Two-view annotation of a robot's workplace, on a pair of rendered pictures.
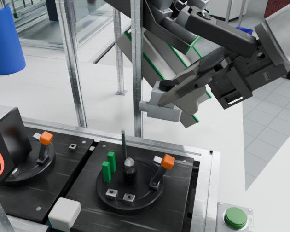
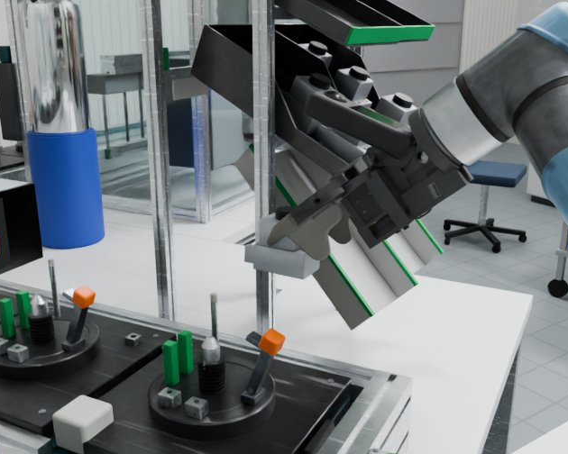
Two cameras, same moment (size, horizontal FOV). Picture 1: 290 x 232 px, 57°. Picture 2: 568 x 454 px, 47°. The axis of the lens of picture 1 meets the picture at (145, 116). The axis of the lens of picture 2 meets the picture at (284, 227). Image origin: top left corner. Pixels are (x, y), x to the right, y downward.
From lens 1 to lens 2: 30 cm
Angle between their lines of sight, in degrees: 21
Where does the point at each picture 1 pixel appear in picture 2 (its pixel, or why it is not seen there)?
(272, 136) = not seen: outside the picture
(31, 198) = (37, 397)
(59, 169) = (98, 367)
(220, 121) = (459, 357)
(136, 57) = (261, 184)
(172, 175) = (298, 397)
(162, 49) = not seen: hidden behind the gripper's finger
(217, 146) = (436, 395)
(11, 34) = (87, 177)
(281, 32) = (435, 113)
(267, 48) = (420, 138)
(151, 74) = not seen: hidden behind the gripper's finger
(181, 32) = (341, 147)
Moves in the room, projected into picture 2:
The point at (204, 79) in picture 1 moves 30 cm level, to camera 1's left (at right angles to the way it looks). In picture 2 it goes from (328, 189) to (48, 175)
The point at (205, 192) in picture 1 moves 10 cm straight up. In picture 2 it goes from (354, 433) to (358, 350)
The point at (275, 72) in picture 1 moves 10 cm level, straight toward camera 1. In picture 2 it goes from (445, 183) to (390, 205)
